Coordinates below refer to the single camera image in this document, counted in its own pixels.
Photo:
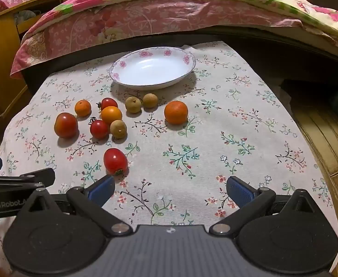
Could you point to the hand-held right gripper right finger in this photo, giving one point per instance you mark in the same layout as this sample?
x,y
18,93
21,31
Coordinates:
x,y
239,192

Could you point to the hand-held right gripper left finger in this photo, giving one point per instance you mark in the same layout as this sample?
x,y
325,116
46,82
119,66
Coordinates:
x,y
101,189

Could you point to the oval red tomato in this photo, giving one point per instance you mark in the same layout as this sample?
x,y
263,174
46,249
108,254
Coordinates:
x,y
115,161

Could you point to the red cherry tomato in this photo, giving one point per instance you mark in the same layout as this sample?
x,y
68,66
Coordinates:
x,y
109,102
99,129

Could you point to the brown longan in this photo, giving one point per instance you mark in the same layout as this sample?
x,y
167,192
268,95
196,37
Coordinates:
x,y
150,100
118,129
133,104

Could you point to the large red tomato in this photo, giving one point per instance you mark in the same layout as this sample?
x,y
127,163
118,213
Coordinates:
x,y
66,125

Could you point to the medium mandarin orange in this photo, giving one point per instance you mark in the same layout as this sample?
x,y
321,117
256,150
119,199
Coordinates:
x,y
111,115

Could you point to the small mandarin orange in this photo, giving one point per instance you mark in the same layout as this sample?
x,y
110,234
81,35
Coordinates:
x,y
83,108

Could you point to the large mandarin orange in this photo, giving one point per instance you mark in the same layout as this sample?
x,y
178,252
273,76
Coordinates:
x,y
176,112

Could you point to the white floral rimmed plate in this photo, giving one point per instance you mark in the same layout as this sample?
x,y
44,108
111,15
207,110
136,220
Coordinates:
x,y
154,69

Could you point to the floral print tablecloth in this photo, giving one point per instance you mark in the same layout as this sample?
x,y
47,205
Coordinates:
x,y
203,138

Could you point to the grey-green cloth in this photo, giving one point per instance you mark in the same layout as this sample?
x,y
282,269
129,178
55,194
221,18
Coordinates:
x,y
24,17

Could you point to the bed with pink quilt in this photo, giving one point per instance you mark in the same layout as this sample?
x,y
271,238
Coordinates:
x,y
157,20

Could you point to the green and pink quilt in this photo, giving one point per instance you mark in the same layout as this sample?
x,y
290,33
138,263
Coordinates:
x,y
316,11

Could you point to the black bed frame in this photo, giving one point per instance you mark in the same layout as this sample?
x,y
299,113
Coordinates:
x,y
273,52

